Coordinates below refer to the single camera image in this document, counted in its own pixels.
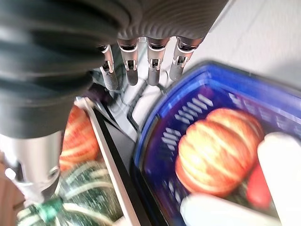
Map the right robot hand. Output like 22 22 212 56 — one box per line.
0 0 230 205

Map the blue plastic basket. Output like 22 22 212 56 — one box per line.
130 60 301 226

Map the orange pumpkin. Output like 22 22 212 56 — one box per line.
58 105 100 172
175 107 265 198

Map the white display tray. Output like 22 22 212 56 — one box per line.
74 96 142 226

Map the dark green striped squash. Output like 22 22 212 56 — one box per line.
16 160 124 226

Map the red pepper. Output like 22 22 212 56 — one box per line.
246 162 272 209

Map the black cable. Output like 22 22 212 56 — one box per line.
112 68 170 132

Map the white basket handle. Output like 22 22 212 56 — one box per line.
180 131 301 226

